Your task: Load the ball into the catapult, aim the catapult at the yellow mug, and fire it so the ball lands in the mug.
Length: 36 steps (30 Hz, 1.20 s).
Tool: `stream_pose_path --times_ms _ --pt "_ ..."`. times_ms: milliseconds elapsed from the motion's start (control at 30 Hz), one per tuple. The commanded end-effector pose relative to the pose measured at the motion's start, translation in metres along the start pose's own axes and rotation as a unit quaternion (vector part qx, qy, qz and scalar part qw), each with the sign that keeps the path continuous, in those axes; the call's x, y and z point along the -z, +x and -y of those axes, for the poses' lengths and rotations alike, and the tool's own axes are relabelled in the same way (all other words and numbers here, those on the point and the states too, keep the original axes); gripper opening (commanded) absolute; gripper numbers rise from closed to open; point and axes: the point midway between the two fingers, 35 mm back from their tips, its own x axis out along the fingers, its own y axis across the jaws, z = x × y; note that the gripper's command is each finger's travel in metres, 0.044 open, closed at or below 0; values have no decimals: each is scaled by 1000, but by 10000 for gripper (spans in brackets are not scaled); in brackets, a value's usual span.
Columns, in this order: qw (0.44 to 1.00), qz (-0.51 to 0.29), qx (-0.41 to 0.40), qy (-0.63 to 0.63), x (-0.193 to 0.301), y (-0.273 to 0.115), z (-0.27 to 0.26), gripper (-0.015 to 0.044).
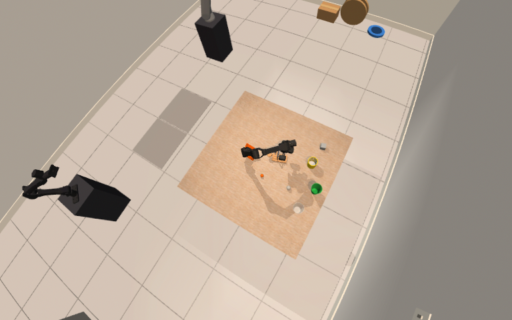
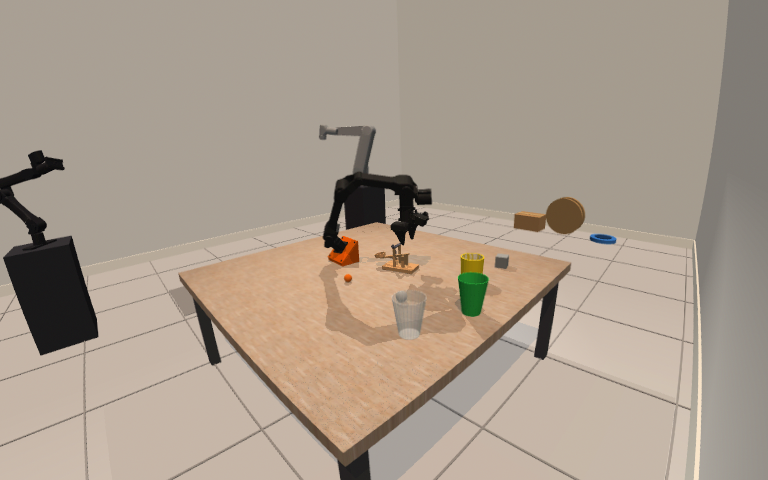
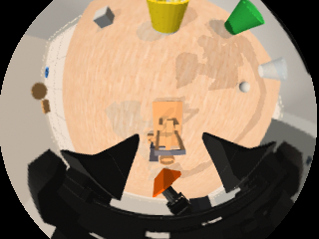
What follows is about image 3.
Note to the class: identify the yellow mug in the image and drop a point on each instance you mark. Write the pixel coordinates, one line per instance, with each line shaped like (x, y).
(166, 15)

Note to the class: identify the clear plastic cup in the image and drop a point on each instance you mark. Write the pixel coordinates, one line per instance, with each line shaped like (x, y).
(276, 69)

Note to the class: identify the green cup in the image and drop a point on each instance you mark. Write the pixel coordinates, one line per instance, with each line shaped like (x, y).
(245, 16)

